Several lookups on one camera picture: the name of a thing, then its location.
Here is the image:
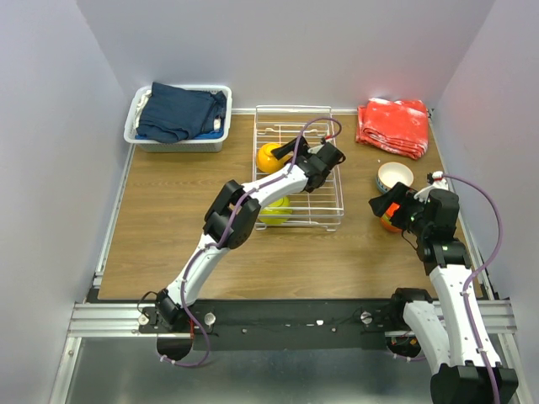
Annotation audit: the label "blue cloth in basket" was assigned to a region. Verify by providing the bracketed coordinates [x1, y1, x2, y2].
[194, 129, 224, 141]

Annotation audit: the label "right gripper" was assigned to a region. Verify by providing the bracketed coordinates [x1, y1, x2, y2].
[369, 180, 431, 237]

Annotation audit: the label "red white folded towel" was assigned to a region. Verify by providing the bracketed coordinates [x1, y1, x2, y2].
[355, 98, 429, 160]

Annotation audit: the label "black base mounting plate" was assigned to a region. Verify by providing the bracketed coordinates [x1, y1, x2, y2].
[138, 299, 420, 356]

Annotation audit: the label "white wire dish rack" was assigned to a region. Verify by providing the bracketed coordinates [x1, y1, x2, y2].
[252, 105, 344, 231]

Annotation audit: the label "white black striped bowl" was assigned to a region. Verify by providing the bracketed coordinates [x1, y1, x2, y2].
[376, 162, 414, 191]

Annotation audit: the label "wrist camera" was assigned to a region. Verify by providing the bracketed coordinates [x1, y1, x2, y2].
[307, 138, 332, 155]
[414, 171, 449, 203]

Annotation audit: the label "yellow orange bowl front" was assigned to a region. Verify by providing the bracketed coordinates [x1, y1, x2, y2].
[256, 143, 291, 174]

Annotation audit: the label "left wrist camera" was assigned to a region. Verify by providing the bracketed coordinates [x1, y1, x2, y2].
[307, 138, 332, 155]

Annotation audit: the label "white cloth in basket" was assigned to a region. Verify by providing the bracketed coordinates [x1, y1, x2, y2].
[133, 89, 152, 129]

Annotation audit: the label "white plastic laundry basket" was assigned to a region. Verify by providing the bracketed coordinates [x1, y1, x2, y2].
[123, 84, 232, 152]

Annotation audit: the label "aluminium frame rail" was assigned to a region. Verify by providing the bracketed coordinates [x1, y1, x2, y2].
[67, 303, 140, 338]

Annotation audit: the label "lime green bowl front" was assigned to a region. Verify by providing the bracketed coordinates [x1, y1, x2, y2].
[259, 196, 292, 226]

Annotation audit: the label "dark blue jeans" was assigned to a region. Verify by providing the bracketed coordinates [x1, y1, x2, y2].
[136, 82, 227, 144]

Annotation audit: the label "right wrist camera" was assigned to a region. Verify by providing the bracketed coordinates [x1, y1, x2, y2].
[414, 171, 449, 203]

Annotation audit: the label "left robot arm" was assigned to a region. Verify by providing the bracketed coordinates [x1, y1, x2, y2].
[141, 136, 345, 332]

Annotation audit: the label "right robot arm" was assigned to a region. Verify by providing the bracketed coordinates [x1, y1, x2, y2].
[369, 178, 519, 403]

